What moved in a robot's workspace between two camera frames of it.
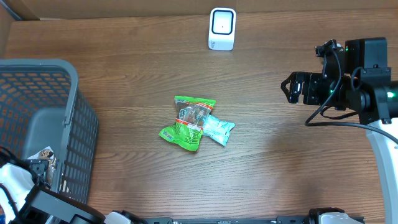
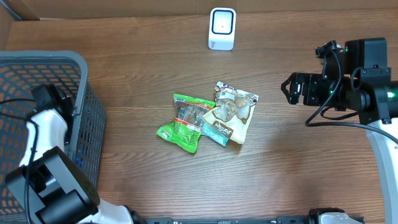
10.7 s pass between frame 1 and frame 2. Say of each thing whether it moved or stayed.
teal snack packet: stayed
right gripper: stayed
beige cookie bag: moved
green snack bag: stayed
